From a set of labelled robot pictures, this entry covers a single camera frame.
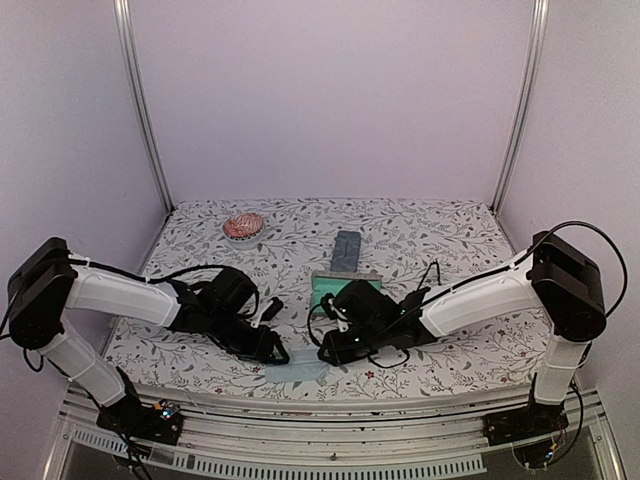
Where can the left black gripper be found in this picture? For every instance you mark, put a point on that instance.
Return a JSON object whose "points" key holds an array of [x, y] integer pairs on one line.
{"points": [[256, 350]]}

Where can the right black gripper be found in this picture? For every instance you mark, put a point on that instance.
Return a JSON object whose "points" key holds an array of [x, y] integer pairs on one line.
{"points": [[338, 354]]}

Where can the light blue cloth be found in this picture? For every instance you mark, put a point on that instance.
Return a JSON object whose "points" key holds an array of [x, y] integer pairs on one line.
{"points": [[303, 366]]}

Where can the beige-grey glasses case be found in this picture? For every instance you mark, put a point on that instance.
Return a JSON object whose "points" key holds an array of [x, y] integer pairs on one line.
{"points": [[325, 281]]}

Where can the blue-grey glasses case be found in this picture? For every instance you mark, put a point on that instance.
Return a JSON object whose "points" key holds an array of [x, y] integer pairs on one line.
{"points": [[346, 252]]}

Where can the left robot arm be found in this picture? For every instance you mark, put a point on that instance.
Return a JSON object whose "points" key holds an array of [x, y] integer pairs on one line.
{"points": [[53, 281]]}

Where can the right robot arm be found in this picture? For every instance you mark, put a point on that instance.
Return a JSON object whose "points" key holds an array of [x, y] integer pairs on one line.
{"points": [[550, 275]]}

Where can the thin black-framed glasses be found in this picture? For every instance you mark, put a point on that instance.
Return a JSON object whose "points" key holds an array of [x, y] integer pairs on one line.
{"points": [[431, 276]]}

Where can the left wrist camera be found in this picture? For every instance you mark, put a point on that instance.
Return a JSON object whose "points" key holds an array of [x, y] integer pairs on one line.
{"points": [[268, 312]]}

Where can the front aluminium rail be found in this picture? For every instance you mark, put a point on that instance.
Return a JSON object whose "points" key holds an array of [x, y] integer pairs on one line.
{"points": [[227, 437]]}

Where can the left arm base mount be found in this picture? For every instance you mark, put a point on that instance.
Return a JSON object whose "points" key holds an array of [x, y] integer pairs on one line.
{"points": [[161, 423]]}

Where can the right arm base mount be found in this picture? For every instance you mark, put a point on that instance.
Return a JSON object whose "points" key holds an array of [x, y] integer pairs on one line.
{"points": [[528, 421]]}

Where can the left aluminium post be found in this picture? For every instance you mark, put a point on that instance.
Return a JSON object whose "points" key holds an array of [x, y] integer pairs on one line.
{"points": [[126, 36]]}

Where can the aluminium post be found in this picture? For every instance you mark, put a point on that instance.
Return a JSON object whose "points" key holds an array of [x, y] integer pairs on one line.
{"points": [[126, 36], [533, 57]]}

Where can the right aluminium post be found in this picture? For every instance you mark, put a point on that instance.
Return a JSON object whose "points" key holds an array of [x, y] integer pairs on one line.
{"points": [[533, 57]]}

